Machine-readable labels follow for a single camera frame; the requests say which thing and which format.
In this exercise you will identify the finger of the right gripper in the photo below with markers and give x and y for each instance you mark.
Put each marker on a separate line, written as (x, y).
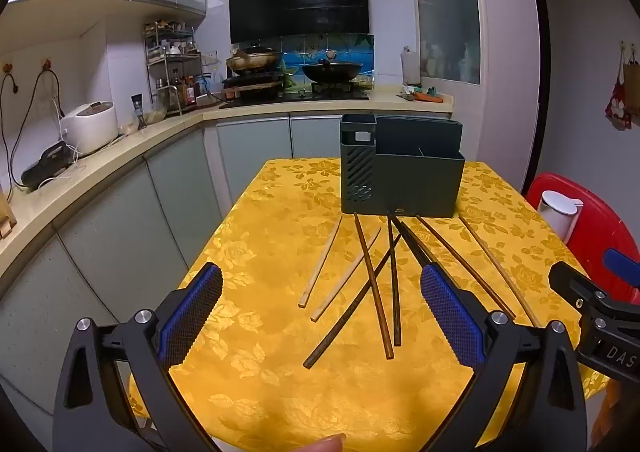
(583, 295)
(622, 266)

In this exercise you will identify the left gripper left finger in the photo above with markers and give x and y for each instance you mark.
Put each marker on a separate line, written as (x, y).
(184, 312)

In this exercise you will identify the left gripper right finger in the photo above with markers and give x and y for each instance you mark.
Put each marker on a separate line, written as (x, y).
(463, 335)

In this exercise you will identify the dark brown chopstick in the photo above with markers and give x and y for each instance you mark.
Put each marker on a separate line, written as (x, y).
(395, 285)

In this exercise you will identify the black chopstick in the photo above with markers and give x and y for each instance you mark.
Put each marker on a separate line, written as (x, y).
(412, 241)

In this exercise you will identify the reddish brown chopstick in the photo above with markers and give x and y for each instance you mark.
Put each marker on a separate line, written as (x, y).
(379, 308)

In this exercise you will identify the light bamboo chopstick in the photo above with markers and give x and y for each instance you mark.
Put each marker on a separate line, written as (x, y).
(304, 297)

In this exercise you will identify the brown thin chopstick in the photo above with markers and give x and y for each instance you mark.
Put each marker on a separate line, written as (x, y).
(465, 264)

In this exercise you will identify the dark long chopstick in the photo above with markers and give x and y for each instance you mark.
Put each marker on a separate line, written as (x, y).
(316, 354)

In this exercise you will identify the light wooden chopstick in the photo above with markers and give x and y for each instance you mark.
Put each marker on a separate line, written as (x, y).
(317, 314)

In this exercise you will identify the tan wooden chopstick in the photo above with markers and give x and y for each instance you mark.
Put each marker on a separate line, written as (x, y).
(502, 271)

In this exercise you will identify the lower kitchen cabinets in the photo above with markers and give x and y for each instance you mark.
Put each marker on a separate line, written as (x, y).
(152, 227)

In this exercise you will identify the person's hand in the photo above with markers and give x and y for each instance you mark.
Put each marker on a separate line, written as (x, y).
(333, 443)

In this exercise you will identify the red plastic stool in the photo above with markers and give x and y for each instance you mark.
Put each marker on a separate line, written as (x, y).
(598, 228)

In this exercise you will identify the white lidded container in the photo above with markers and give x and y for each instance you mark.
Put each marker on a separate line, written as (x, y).
(560, 212)

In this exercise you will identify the yellow floral tablecloth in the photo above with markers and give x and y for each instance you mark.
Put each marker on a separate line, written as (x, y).
(315, 333)

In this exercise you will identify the red hanging decoration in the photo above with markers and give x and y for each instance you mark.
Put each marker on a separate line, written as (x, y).
(622, 109)

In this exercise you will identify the dark green utensil holder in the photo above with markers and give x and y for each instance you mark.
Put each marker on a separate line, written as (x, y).
(400, 165)

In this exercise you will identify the black appliance on counter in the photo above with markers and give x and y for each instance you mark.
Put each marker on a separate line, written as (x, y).
(51, 162)

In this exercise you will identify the white rice cooker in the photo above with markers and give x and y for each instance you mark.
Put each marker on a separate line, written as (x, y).
(90, 127)

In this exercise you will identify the metal spice rack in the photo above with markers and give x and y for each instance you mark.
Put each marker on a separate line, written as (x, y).
(174, 64)

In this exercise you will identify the frying pan on stove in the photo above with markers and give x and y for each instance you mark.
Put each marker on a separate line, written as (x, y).
(252, 59)

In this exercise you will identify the white bottle on counter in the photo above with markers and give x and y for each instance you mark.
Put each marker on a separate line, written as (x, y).
(410, 65)

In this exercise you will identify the black wok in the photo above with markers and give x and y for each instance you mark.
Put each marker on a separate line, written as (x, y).
(327, 72)

